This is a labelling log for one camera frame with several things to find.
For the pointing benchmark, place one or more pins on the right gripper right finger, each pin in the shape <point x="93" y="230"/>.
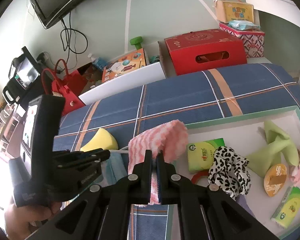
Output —
<point x="168" y="182"/>

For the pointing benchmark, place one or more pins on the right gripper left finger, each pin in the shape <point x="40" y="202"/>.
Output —
<point x="139" y="189"/>

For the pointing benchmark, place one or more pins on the red tape roll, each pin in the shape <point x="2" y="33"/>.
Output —
<point x="200" y="178"/>

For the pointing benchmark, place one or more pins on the light blue cloth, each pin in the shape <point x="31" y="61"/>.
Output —
<point x="113" y="170"/>

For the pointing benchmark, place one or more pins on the pink white chevron cloth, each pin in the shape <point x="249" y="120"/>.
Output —
<point x="171" y="138"/>

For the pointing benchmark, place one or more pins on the black white leopard scrunchie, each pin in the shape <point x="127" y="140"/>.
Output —
<point x="229" y="172"/>

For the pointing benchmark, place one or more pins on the orange round pouch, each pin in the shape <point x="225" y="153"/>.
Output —
<point x="275" y="179"/>

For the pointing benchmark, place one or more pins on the light green cloth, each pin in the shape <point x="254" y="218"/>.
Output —
<point x="278" y="142"/>

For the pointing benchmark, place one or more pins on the person's left hand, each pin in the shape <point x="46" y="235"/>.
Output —
<point x="18" y="219"/>

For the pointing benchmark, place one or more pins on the yellow green sponge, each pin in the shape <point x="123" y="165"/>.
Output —
<point x="102" y="139"/>

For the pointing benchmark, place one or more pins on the wooden side cabinet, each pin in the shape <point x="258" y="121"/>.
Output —
<point x="10" y="116"/>

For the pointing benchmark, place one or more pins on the blue plaid bedsheet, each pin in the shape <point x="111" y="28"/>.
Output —
<point x="201" y="96"/>

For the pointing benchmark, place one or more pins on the red felt handbag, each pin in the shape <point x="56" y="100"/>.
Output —
<point x="69" y="87"/>

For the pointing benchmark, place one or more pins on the black coffee machine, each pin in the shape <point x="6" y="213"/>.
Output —
<point x="24" y="83"/>

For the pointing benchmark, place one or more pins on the white board panel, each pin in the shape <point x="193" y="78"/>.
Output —
<point x="136" y="78"/>

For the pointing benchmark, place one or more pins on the blue water bottle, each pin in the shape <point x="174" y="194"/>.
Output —
<point x="97" y="62"/>

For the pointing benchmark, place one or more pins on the orange illustrated toy box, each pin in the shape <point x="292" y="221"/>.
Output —
<point x="124" y="65"/>

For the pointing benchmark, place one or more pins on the red gift box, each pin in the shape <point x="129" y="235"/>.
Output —
<point x="203" y="50"/>

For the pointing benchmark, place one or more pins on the green dumbbell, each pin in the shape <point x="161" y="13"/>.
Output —
<point x="136" y="41"/>

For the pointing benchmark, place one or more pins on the red white patterned box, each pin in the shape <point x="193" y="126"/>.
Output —
<point x="253" y="40"/>

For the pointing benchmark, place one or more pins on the blue wipes packet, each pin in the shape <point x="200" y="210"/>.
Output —
<point x="243" y="25"/>

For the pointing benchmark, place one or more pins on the yellow cartoon carry box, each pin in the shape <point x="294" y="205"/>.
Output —
<point x="228" y="10"/>

